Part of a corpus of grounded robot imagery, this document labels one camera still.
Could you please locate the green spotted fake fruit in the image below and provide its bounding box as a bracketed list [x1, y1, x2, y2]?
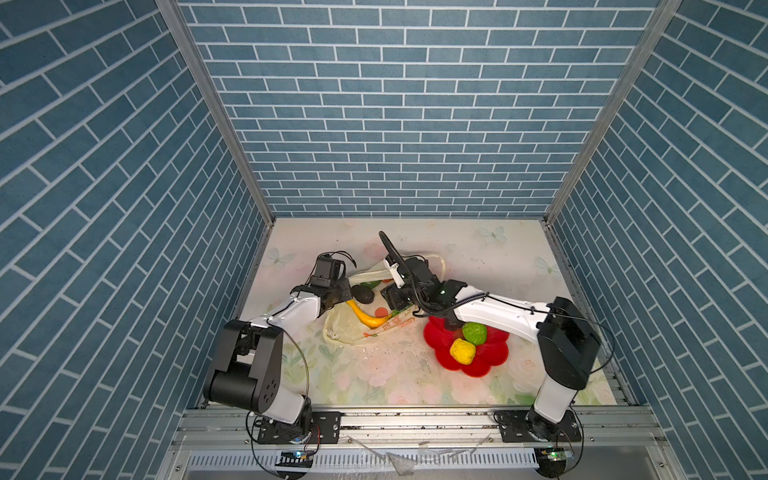
[462, 322, 488, 346]

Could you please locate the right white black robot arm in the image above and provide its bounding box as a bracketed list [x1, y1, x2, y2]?
[382, 254, 602, 441]

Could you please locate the red flower-shaped plate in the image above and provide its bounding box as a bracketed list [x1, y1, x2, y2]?
[423, 317, 510, 378]

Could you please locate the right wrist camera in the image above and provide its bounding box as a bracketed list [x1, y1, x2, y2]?
[386, 260, 405, 288]

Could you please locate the dark fake avocado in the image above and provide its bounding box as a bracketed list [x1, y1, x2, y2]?
[350, 284, 375, 305]

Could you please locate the yellow fake lemon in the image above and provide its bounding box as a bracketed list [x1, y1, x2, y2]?
[449, 338, 477, 366]

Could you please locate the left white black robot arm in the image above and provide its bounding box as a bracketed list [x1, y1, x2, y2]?
[203, 251, 352, 443]

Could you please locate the yellow fake banana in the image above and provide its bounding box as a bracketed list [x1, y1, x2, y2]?
[346, 300, 392, 329]

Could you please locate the yellow plastic fruit-print bag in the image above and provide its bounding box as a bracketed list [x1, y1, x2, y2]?
[322, 261, 417, 347]

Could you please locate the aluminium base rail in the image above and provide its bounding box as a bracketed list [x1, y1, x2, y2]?
[159, 405, 683, 479]

